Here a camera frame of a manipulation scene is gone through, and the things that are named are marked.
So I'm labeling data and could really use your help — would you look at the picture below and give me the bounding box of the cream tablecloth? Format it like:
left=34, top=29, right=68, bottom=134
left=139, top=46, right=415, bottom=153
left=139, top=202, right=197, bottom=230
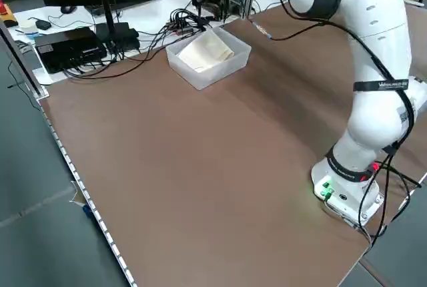
left=176, top=29, right=236, bottom=73

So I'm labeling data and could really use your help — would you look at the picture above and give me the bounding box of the clear plastic box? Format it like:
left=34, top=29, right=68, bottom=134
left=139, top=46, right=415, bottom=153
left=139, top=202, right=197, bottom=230
left=165, top=26, right=252, bottom=91

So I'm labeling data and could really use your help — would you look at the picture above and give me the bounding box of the black electronics box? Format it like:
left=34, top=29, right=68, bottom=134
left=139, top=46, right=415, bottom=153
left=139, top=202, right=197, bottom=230
left=34, top=26, right=108, bottom=75

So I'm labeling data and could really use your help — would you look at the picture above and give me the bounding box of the black usb hub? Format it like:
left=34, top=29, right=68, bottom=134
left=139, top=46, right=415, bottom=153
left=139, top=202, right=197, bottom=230
left=165, top=21, right=196, bottom=36

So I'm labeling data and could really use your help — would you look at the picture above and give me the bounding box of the black docking hub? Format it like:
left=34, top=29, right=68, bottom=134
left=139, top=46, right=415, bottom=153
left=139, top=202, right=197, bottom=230
left=95, top=21, right=141, bottom=53

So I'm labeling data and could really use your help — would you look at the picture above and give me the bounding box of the black monitor stand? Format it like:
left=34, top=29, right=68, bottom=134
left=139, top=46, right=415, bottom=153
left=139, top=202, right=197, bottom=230
left=95, top=0, right=117, bottom=46

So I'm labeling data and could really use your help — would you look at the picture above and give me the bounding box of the white tape roll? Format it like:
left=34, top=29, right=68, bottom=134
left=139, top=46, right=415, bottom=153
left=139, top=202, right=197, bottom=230
left=18, top=19, right=37, bottom=33

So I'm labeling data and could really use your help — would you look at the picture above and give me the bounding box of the aluminium frame rail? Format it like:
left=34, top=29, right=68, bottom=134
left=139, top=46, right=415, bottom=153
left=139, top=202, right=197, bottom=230
left=0, top=19, right=49, bottom=101

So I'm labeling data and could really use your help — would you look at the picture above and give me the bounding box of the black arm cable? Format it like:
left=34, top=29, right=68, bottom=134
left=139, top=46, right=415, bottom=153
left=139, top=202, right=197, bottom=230
left=252, top=0, right=422, bottom=245

